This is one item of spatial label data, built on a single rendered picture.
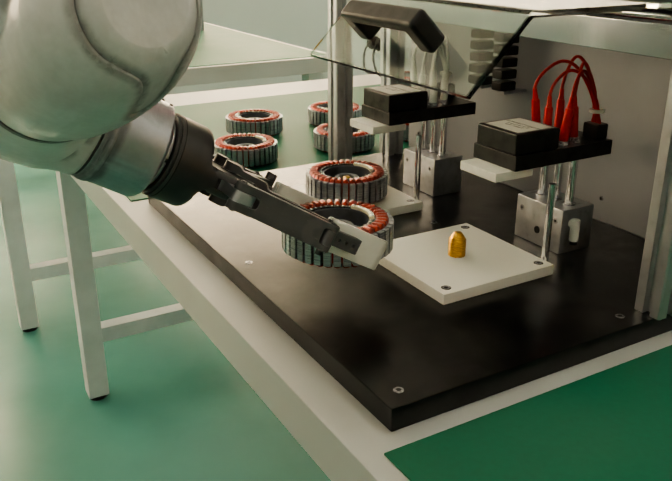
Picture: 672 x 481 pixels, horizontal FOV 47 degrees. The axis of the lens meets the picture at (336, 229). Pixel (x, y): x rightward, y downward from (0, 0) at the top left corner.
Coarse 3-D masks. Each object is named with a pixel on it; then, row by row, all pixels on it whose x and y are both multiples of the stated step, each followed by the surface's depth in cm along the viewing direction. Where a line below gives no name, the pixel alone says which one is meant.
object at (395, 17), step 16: (352, 0) 67; (352, 16) 66; (368, 16) 64; (384, 16) 62; (400, 16) 60; (416, 16) 59; (368, 32) 68; (416, 32) 59; (432, 32) 60; (432, 48) 60
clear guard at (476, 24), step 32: (384, 0) 71; (416, 0) 67; (448, 0) 64; (480, 0) 64; (512, 0) 64; (544, 0) 64; (576, 0) 64; (608, 0) 64; (640, 0) 64; (352, 32) 71; (384, 32) 68; (448, 32) 61; (480, 32) 58; (512, 32) 56; (352, 64) 68; (384, 64) 65; (416, 64) 61; (448, 64) 59; (480, 64) 56
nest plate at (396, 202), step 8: (304, 184) 110; (304, 192) 106; (392, 192) 106; (400, 192) 106; (384, 200) 103; (392, 200) 103; (400, 200) 103; (408, 200) 103; (416, 200) 103; (384, 208) 100; (392, 208) 101; (400, 208) 101; (408, 208) 102; (416, 208) 103
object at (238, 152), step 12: (216, 144) 130; (228, 144) 133; (240, 144) 133; (252, 144) 133; (264, 144) 129; (276, 144) 131; (228, 156) 128; (240, 156) 127; (252, 156) 127; (264, 156) 129; (276, 156) 132
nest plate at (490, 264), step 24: (408, 240) 90; (432, 240) 90; (480, 240) 90; (384, 264) 85; (408, 264) 83; (432, 264) 83; (456, 264) 83; (480, 264) 83; (504, 264) 83; (528, 264) 83; (552, 264) 83; (432, 288) 78; (456, 288) 78; (480, 288) 79
